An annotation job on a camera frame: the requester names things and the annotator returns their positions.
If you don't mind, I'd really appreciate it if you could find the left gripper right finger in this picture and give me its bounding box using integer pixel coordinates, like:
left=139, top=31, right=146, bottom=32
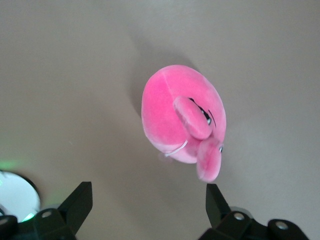
left=199, top=183, right=316, bottom=240

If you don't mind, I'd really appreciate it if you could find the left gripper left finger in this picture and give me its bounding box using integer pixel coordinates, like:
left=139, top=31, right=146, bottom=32
left=0, top=181, right=93, bottom=240

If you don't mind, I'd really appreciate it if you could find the round pink plush toy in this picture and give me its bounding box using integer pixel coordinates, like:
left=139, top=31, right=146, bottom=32
left=141, top=64, right=227, bottom=182

